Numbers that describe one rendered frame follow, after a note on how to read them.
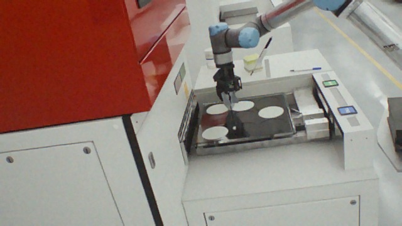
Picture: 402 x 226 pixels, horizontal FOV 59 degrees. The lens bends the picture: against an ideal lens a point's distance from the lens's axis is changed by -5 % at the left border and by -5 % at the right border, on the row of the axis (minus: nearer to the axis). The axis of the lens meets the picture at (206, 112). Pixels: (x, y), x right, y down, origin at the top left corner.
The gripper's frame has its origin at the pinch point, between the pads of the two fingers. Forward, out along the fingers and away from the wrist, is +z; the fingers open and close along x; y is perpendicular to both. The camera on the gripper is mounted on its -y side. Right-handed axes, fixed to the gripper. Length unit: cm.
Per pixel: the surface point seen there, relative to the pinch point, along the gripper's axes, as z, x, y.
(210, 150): 7.4, -17.6, 14.7
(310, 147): 9.3, 12.4, 36.3
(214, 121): 1.4, -10.0, 5.1
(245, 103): 1.3, 7.5, 0.4
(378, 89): 91, 213, -110
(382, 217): 91, 75, 17
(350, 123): -4, 17, 52
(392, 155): 9, 28, 60
